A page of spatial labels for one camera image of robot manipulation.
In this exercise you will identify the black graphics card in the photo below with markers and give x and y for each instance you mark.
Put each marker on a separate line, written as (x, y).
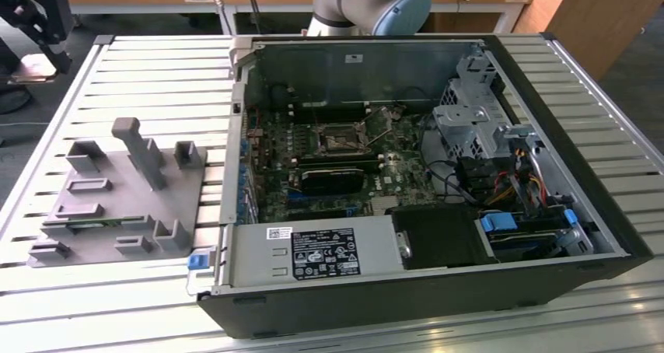
(333, 182)

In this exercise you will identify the black open PC case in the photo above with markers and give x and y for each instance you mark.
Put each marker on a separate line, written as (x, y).
(415, 302)

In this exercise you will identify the grey parts rack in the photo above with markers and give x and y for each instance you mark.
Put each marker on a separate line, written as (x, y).
(130, 197)

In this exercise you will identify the green RAM stick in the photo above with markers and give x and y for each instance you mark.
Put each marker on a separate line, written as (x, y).
(99, 223)

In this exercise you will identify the small blue clip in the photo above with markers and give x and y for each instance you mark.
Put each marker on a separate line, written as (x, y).
(569, 217)

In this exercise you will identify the silver chipset heatsink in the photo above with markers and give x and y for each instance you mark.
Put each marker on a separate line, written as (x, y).
(385, 206)

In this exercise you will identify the CPU socket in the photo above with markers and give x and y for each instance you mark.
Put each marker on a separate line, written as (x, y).
(339, 139)

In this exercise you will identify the blue case latch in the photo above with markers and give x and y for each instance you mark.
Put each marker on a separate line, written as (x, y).
(198, 261)

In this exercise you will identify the silver square CPU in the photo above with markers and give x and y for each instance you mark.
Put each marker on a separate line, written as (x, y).
(33, 74)

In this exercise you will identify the black RAM slot bank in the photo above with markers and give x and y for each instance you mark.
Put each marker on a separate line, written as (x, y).
(327, 114)
(338, 161)

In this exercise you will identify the blue disk carrier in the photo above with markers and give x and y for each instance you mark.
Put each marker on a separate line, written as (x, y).
(498, 222)

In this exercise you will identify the wooden cabinet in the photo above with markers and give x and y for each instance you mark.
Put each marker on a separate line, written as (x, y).
(602, 18)

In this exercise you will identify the black office chair base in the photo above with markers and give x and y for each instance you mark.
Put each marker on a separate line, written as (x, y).
(13, 98)

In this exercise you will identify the silver metal drive cage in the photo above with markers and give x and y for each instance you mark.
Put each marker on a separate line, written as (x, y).
(467, 127)

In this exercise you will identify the black plastic shroud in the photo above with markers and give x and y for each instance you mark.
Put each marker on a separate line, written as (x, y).
(441, 236)

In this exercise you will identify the grey power supply with label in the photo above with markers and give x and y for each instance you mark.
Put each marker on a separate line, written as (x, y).
(311, 252)

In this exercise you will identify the green motherboard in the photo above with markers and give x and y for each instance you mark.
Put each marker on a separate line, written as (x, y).
(405, 174)

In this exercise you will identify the wooden desk white frame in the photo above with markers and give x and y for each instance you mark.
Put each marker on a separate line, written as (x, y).
(130, 1)

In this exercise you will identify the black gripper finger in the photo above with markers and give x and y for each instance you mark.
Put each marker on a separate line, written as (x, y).
(58, 57)

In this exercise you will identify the thin metal locking lever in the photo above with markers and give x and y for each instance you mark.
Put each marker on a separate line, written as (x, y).
(379, 136)

